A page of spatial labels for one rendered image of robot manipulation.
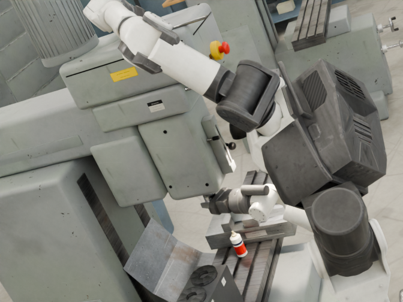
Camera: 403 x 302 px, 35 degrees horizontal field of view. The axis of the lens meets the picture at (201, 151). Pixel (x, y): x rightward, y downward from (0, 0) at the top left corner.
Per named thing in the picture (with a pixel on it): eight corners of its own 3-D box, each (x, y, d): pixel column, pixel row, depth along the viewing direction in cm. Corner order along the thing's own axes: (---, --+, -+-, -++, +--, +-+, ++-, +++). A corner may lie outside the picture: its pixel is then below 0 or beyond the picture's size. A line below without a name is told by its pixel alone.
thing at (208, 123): (236, 166, 219) (214, 113, 210) (233, 172, 215) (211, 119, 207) (225, 168, 220) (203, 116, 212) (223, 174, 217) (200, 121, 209)
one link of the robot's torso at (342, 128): (425, 180, 162) (371, 78, 182) (349, 145, 139) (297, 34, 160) (336, 237, 177) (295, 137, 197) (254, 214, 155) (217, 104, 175)
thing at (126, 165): (186, 163, 237) (158, 103, 226) (165, 201, 217) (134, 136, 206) (142, 173, 244) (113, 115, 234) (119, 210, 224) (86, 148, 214)
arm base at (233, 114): (294, 83, 161) (268, 87, 171) (258, 54, 155) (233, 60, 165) (269, 133, 157) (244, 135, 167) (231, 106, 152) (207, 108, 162)
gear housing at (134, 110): (211, 79, 216) (200, 53, 212) (192, 112, 196) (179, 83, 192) (128, 103, 230) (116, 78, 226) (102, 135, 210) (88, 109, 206)
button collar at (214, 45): (225, 54, 200) (218, 37, 197) (220, 62, 195) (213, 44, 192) (219, 56, 201) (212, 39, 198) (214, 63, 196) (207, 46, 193)
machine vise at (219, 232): (300, 212, 250) (291, 189, 246) (295, 235, 237) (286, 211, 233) (219, 227, 263) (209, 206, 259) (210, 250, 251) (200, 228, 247)
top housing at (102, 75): (227, 44, 209) (208, -2, 203) (207, 76, 187) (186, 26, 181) (107, 80, 228) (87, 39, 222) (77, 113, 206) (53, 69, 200)
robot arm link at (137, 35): (95, 28, 168) (120, 56, 154) (113, -6, 166) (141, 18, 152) (127, 43, 175) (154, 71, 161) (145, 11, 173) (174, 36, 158)
